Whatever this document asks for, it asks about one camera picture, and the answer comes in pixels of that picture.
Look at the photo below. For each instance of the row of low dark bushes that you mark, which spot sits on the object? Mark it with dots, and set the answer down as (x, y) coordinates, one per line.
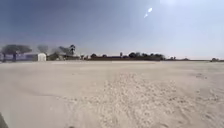
(143, 56)

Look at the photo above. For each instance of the low brown building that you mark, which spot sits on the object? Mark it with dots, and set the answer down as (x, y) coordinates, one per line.
(63, 56)

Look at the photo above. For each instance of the white building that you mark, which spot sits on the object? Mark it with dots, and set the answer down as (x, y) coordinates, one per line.
(40, 57)

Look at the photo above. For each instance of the palm tree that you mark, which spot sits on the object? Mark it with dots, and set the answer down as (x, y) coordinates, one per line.
(72, 49)

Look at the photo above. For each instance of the row of trees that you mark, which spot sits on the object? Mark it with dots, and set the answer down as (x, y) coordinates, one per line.
(16, 49)

